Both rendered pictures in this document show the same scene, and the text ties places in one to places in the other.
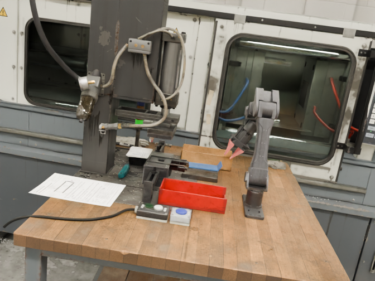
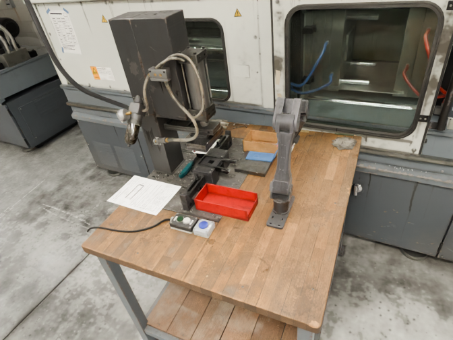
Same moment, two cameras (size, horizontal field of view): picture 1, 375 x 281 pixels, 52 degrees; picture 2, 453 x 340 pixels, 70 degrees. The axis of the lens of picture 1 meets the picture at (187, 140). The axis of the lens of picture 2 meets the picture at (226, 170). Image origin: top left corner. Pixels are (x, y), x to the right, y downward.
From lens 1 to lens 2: 0.78 m
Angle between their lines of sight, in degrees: 32
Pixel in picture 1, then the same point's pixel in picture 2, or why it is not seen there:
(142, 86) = (174, 106)
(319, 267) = (300, 297)
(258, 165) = (279, 178)
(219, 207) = (243, 216)
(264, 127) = (282, 142)
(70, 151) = not seen: hidden behind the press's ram
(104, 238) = (136, 253)
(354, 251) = (443, 218)
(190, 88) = (260, 68)
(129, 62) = (158, 87)
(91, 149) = (156, 156)
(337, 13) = not seen: outside the picture
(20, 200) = not seen: hidden behind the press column
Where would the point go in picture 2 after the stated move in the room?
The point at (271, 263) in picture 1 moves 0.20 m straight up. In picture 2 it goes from (256, 288) to (251, 249)
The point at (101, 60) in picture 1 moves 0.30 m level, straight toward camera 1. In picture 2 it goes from (138, 87) to (110, 120)
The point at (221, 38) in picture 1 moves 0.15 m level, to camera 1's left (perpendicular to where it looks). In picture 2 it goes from (278, 14) to (249, 15)
